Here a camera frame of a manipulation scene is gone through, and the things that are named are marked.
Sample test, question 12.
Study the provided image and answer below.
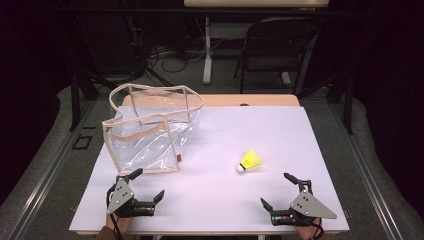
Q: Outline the black floor outlet frame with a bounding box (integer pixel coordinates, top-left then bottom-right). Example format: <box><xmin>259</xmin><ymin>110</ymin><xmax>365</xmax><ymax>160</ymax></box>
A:
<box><xmin>72</xmin><ymin>134</ymin><xmax>94</xmax><ymax>151</ymax></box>

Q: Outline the person's left hand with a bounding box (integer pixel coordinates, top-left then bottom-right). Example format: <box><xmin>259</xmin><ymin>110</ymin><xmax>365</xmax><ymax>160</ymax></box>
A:
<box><xmin>105</xmin><ymin>214</ymin><xmax>135</xmax><ymax>238</ymax></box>

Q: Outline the black metal stand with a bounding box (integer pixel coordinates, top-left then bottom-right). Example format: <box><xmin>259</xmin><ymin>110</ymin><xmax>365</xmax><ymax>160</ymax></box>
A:
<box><xmin>296</xmin><ymin>71</ymin><xmax>355</xmax><ymax>136</ymax></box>
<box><xmin>68</xmin><ymin>71</ymin><xmax>101</xmax><ymax>132</ymax></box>

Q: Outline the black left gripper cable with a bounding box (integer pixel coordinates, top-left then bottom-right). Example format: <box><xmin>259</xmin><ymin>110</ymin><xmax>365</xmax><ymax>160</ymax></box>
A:
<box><xmin>105</xmin><ymin>186</ymin><xmax>124</xmax><ymax>240</ymax></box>

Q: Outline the black tripod stand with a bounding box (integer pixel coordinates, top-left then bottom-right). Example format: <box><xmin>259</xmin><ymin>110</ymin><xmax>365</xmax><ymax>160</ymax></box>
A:
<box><xmin>126</xmin><ymin>0</ymin><xmax>174</xmax><ymax>88</ymax></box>

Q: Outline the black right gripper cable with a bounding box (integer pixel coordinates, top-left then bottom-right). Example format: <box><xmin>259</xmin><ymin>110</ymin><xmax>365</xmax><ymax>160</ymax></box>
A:
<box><xmin>299</xmin><ymin>216</ymin><xmax>325</xmax><ymax>240</ymax></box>

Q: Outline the white desk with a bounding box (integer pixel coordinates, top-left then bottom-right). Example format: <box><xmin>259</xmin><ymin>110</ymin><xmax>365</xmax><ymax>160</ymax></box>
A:
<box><xmin>183</xmin><ymin>0</ymin><xmax>330</xmax><ymax>86</ymax></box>

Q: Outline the metal floor rail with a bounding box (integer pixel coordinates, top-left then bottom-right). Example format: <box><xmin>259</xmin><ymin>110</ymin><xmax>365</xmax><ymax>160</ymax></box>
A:
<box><xmin>6</xmin><ymin>99</ymin><xmax>98</xmax><ymax>240</ymax></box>
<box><xmin>328</xmin><ymin>103</ymin><xmax>406</xmax><ymax>240</ymax></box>

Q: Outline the yellow shuttlecock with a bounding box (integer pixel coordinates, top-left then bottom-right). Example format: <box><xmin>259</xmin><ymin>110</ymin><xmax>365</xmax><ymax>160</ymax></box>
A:
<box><xmin>235</xmin><ymin>148</ymin><xmax>264</xmax><ymax>174</ymax></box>

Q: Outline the white table board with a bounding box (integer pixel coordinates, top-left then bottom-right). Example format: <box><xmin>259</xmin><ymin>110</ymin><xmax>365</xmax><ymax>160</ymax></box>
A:
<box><xmin>68</xmin><ymin>105</ymin><xmax>350</xmax><ymax>233</ymax></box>

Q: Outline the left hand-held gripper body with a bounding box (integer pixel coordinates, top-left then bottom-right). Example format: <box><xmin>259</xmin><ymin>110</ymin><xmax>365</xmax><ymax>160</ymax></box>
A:
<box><xmin>105</xmin><ymin>176</ymin><xmax>157</xmax><ymax>219</ymax></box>

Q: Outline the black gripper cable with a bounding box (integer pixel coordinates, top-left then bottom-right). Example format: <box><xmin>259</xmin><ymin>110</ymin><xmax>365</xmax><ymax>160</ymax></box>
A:
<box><xmin>299</xmin><ymin>216</ymin><xmax>325</xmax><ymax>240</ymax></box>
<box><xmin>105</xmin><ymin>186</ymin><xmax>124</xmax><ymax>240</ymax></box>

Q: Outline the black folding chair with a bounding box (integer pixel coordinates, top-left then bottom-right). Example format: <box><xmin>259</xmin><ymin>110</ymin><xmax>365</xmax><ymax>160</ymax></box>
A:
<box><xmin>234</xmin><ymin>16</ymin><xmax>320</xmax><ymax>96</ymax></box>

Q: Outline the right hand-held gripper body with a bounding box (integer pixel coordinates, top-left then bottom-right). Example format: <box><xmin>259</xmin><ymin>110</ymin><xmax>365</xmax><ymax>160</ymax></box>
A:
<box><xmin>270</xmin><ymin>179</ymin><xmax>338</xmax><ymax>227</ymax></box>

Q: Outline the light wooden table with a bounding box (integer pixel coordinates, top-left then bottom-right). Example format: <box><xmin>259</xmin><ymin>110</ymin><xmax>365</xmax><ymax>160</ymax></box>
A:
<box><xmin>68</xmin><ymin>94</ymin><xmax>350</xmax><ymax>238</ymax></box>

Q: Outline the tangle of floor cables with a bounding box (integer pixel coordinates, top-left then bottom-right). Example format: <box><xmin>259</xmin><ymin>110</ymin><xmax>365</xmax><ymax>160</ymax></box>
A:
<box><xmin>146</xmin><ymin>36</ymin><xmax>208</xmax><ymax>74</ymax></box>

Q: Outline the clear plastic bag beige trim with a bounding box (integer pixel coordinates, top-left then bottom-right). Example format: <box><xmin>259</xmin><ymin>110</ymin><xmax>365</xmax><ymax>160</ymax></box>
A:
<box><xmin>101</xmin><ymin>83</ymin><xmax>205</xmax><ymax>175</ymax></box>

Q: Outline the person's right hand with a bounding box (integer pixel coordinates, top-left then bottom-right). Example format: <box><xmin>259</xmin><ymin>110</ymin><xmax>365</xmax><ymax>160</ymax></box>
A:
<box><xmin>282</xmin><ymin>214</ymin><xmax>325</xmax><ymax>240</ymax></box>

